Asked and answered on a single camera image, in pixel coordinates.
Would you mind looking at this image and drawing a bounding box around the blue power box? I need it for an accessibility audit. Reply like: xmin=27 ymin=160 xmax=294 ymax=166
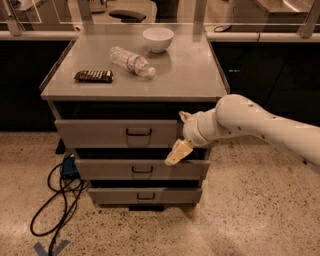
xmin=60 ymin=155 xmax=79 ymax=179

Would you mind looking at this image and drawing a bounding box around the white ceramic bowl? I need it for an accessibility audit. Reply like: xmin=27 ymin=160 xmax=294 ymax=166
xmin=143 ymin=27 xmax=174 ymax=53

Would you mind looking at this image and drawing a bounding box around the clear plastic water bottle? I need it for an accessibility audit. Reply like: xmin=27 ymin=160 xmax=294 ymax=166
xmin=110 ymin=46 xmax=156 ymax=78

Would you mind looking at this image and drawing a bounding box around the black office chair seat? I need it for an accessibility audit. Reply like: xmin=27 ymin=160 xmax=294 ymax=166
xmin=109 ymin=10 xmax=146 ymax=23

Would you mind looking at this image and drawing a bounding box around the grey drawer cabinet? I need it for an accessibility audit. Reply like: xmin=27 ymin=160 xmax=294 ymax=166
xmin=41 ymin=24 xmax=228 ymax=207

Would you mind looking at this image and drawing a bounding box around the grey bottom drawer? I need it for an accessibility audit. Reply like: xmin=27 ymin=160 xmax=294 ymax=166
xmin=88 ymin=180 xmax=202 ymax=205

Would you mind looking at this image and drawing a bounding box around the grey middle drawer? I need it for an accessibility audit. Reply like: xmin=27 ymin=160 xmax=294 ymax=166
xmin=75 ymin=148 xmax=209 ymax=180

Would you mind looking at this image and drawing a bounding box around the blue floor tape marker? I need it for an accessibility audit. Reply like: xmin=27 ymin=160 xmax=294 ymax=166
xmin=32 ymin=239 xmax=71 ymax=256

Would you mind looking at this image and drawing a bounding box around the grey drawer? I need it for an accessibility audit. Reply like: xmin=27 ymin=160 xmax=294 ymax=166
xmin=88 ymin=180 xmax=202 ymax=205
xmin=75 ymin=148 xmax=209 ymax=180
xmin=54 ymin=101 xmax=222 ymax=149

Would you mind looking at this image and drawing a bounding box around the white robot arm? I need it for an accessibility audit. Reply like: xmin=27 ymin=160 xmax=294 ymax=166
xmin=165 ymin=94 xmax=320 ymax=172

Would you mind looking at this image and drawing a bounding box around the grey top drawer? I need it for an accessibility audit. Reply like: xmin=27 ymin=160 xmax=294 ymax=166
xmin=54 ymin=101 xmax=222 ymax=149

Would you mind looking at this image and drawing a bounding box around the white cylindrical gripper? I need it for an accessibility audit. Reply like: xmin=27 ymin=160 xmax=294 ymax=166
xmin=165 ymin=109 xmax=221 ymax=166

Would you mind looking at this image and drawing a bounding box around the dark striped snack bag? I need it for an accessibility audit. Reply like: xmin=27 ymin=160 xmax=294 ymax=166
xmin=74 ymin=70 xmax=113 ymax=83

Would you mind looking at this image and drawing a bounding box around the black floor cable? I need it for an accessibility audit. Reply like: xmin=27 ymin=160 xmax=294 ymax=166
xmin=29 ymin=162 xmax=88 ymax=256

